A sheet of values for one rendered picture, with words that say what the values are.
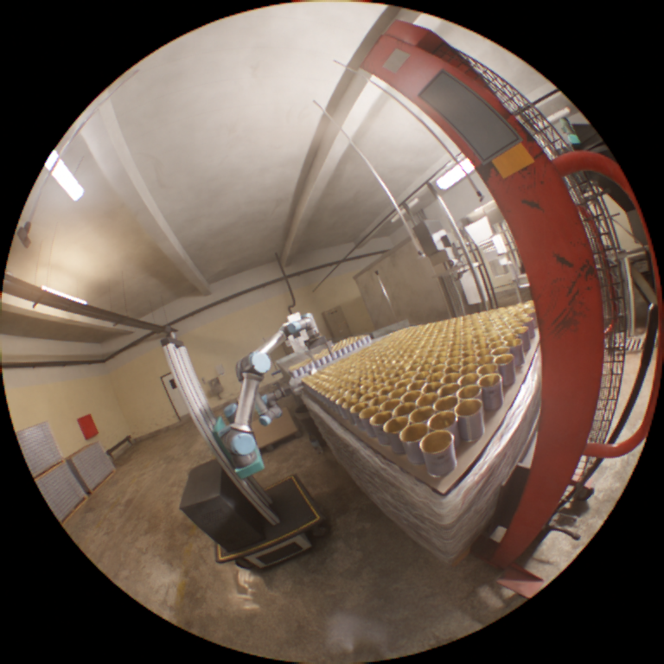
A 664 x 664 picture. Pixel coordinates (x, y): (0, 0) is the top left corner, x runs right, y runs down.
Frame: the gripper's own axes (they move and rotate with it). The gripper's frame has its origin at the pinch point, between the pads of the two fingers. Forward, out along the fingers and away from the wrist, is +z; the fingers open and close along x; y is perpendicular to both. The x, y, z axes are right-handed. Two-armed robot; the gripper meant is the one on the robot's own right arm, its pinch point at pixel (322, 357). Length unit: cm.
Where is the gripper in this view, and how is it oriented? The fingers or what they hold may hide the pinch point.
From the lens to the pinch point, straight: 137.5
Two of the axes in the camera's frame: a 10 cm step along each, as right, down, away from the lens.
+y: -3.3, 1.2, 9.4
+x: -8.6, 3.7, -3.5
